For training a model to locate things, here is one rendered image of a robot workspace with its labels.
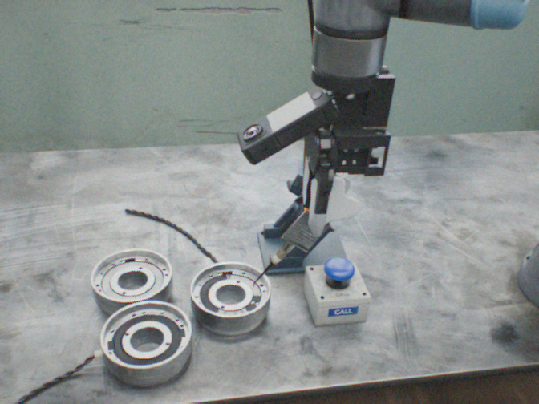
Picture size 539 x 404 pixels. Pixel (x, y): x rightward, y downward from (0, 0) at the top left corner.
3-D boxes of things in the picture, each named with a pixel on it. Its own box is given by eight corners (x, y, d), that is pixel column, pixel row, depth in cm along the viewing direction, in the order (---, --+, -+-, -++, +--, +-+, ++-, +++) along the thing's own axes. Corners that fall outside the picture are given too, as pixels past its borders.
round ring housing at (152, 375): (184, 317, 75) (184, 294, 73) (199, 381, 67) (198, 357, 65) (102, 331, 73) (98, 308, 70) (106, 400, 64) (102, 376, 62)
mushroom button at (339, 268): (325, 304, 75) (329, 275, 72) (318, 283, 78) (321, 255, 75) (354, 301, 76) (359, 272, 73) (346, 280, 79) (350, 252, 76)
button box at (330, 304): (314, 328, 75) (318, 300, 72) (302, 290, 81) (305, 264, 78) (374, 321, 76) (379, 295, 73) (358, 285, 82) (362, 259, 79)
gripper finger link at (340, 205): (358, 247, 70) (367, 179, 65) (311, 248, 69) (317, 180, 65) (352, 233, 73) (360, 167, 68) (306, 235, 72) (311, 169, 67)
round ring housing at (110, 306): (92, 276, 81) (89, 254, 79) (168, 265, 84) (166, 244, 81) (95, 331, 73) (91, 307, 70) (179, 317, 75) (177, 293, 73)
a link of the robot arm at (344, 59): (322, 40, 55) (306, 15, 62) (318, 86, 58) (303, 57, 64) (398, 40, 56) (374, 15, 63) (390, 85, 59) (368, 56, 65)
